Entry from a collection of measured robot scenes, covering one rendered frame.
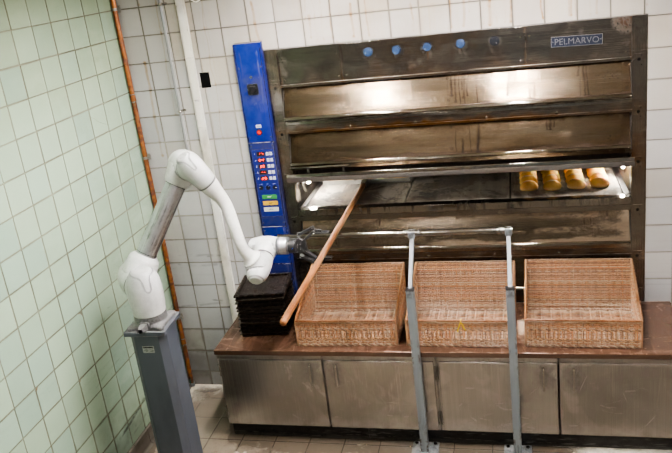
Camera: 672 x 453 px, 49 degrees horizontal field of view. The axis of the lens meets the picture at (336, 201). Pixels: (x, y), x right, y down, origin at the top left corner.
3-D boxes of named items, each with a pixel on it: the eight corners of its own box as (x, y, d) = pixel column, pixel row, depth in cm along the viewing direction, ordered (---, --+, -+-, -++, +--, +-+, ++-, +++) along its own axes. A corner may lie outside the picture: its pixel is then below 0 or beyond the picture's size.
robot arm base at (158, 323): (122, 336, 344) (120, 325, 342) (141, 313, 365) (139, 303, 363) (159, 335, 341) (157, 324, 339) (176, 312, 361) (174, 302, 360)
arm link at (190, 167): (220, 174, 352) (210, 169, 363) (194, 147, 343) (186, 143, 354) (200, 194, 349) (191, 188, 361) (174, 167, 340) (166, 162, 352)
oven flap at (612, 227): (304, 252, 437) (303, 217, 437) (630, 243, 394) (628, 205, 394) (302, 252, 432) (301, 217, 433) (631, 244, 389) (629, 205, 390)
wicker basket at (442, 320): (418, 304, 432) (413, 260, 423) (518, 304, 417) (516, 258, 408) (405, 347, 387) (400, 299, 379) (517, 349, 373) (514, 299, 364)
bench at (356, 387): (260, 385, 477) (245, 304, 458) (667, 394, 418) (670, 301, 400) (229, 440, 425) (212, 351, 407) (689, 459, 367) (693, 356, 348)
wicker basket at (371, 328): (316, 305, 446) (310, 263, 437) (410, 304, 433) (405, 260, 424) (295, 347, 401) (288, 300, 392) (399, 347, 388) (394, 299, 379)
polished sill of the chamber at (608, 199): (301, 213, 436) (300, 206, 435) (629, 200, 393) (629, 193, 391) (299, 216, 431) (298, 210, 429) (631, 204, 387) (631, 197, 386)
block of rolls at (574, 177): (518, 161, 468) (518, 153, 467) (599, 157, 457) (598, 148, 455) (519, 192, 413) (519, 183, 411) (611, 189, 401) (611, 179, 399)
